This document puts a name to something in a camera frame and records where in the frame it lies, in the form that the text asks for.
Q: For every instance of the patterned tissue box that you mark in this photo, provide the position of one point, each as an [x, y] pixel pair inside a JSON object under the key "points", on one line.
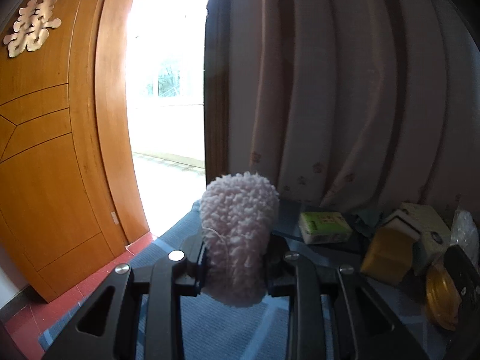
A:
{"points": [[427, 217]]}

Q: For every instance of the clear plastic bag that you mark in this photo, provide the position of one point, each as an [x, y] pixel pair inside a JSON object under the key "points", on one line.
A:
{"points": [[467, 228]]}

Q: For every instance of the yellow sponge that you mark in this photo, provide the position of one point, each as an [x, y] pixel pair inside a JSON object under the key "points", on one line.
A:
{"points": [[386, 255]]}

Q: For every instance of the floral cream curtain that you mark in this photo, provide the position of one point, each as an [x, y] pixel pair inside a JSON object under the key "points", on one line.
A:
{"points": [[356, 101]]}

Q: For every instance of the yellow round container pink lid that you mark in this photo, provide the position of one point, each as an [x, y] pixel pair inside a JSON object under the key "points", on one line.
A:
{"points": [[440, 296]]}

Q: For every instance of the green tissue pack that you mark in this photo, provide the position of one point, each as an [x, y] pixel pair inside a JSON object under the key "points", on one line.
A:
{"points": [[322, 225]]}

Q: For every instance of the blue plaid sheet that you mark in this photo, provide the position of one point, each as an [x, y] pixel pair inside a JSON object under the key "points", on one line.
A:
{"points": [[232, 330]]}

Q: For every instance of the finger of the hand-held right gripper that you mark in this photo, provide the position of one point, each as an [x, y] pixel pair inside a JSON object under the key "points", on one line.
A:
{"points": [[467, 281]]}

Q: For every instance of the silver door ornament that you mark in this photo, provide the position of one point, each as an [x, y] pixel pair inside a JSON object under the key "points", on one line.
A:
{"points": [[33, 26]]}

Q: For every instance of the wooden door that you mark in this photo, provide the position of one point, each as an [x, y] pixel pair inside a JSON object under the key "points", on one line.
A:
{"points": [[48, 157]]}

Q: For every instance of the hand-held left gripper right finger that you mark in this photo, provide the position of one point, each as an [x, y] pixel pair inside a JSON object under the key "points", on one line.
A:
{"points": [[303, 300]]}

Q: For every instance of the wooden door frame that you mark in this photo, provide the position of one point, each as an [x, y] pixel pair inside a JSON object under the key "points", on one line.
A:
{"points": [[112, 120]]}

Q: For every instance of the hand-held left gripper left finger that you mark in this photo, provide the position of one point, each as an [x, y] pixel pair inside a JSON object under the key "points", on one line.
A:
{"points": [[168, 288]]}

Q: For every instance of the pink fluffy towel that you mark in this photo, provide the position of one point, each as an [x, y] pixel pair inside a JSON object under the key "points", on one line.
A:
{"points": [[240, 232]]}

